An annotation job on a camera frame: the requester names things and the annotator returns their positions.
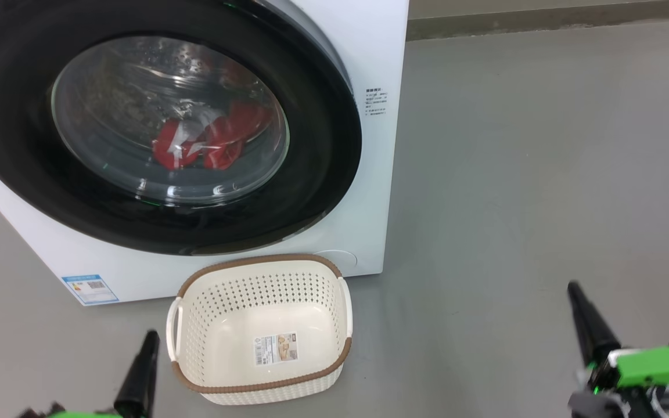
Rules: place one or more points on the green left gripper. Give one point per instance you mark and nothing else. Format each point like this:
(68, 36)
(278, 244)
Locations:
(79, 415)

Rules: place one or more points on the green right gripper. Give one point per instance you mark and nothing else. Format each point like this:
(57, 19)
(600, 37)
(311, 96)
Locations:
(659, 366)

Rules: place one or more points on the red and white garment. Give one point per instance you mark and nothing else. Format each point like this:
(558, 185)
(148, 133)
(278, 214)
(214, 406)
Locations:
(224, 139)

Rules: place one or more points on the black round glass washer door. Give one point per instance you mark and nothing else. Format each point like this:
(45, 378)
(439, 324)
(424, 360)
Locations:
(323, 145)

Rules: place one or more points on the cream perforated basket brown rim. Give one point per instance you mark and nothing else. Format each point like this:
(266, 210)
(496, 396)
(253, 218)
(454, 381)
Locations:
(224, 325)

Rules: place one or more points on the printed product label sticker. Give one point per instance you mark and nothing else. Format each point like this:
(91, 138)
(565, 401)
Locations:
(276, 348)

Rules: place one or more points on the white front-load washing machine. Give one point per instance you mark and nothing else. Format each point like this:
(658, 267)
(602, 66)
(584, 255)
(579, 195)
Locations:
(369, 174)

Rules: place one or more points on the blue energy label sticker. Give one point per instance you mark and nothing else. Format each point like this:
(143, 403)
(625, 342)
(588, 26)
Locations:
(90, 288)

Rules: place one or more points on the round white filter cover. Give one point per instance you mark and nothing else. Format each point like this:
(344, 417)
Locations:
(337, 258)

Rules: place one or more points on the small printed text sticker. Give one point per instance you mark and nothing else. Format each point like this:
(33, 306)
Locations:
(376, 101)

